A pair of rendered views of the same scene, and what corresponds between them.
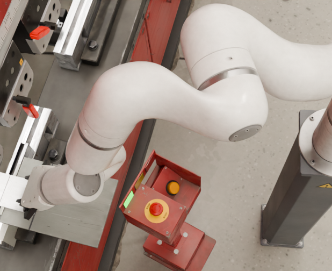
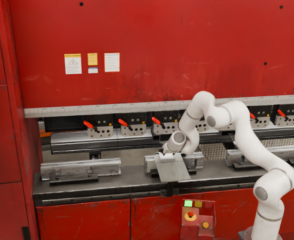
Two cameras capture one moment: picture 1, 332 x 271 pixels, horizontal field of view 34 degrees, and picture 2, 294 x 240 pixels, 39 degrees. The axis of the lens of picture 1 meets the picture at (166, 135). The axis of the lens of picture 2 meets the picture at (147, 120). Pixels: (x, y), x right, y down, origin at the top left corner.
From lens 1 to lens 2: 1.59 m
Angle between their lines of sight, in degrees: 49
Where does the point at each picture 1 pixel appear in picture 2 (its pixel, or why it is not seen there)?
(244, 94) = (219, 110)
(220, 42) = (230, 104)
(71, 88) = (219, 166)
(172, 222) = (189, 223)
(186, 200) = (203, 233)
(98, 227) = (169, 179)
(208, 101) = (210, 104)
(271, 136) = not seen: outside the picture
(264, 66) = (238, 126)
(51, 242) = (155, 181)
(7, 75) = not seen: hidden behind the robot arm
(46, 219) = (162, 165)
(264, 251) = not seen: outside the picture
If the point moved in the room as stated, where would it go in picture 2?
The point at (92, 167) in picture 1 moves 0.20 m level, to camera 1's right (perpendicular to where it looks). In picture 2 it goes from (181, 122) to (206, 140)
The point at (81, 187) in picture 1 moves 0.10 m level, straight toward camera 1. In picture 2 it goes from (176, 136) to (168, 145)
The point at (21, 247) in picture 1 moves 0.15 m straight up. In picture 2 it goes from (148, 174) to (149, 155)
